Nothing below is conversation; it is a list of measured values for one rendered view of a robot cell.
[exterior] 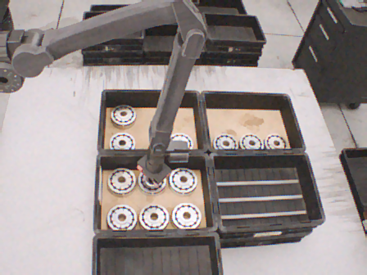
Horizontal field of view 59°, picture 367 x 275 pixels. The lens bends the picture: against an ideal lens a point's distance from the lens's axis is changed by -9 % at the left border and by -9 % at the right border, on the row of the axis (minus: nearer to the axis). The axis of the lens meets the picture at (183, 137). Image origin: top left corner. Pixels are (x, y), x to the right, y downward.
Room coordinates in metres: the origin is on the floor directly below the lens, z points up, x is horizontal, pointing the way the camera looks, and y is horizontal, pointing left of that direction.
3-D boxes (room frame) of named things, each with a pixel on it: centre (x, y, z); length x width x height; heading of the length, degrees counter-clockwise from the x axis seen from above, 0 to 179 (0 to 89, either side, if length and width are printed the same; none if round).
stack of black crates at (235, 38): (1.96, -0.18, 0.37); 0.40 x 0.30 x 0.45; 106
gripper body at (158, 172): (0.58, 0.08, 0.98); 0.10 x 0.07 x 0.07; 59
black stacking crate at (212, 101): (0.90, -0.26, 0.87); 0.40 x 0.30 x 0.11; 104
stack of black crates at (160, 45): (1.85, 0.20, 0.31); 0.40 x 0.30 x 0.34; 106
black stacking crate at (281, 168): (0.61, -0.33, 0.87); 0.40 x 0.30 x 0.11; 104
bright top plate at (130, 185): (0.56, 0.19, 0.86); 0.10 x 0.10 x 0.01
